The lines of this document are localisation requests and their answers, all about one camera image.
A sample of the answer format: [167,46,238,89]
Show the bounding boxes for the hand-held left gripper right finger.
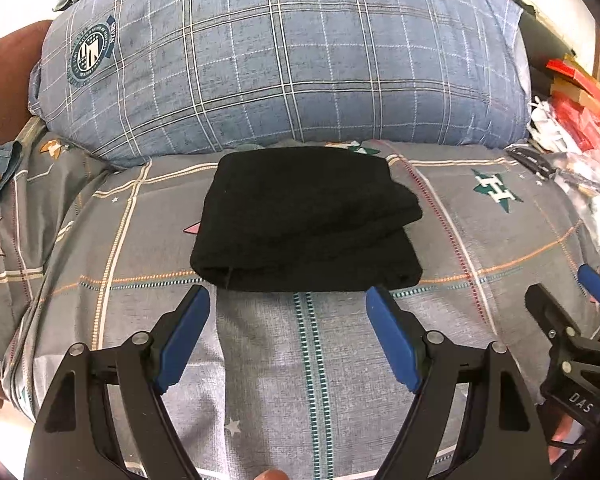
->
[365,285,553,480]

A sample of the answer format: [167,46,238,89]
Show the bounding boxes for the blue plaid pillow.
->
[27,0,533,170]

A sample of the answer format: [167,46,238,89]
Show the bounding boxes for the black pants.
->
[189,147,425,293]

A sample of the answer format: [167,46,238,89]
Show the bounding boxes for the grey star-printed bed sheet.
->
[0,120,600,480]

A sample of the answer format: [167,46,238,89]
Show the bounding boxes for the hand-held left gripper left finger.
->
[22,284,212,480]

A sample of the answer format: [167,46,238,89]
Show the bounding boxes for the brown sofa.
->
[0,20,56,147]

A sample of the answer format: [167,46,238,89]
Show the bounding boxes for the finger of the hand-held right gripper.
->
[576,263,600,331]
[524,283,583,358]

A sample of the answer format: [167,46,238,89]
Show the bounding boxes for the black strap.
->
[509,144,557,180]

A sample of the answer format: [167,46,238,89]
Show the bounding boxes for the pile of plastic bags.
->
[526,99,600,248]

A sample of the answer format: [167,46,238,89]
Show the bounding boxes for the person's right hand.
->
[549,417,583,467]

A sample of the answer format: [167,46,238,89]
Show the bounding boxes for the stack of red boxes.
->
[545,56,600,152]

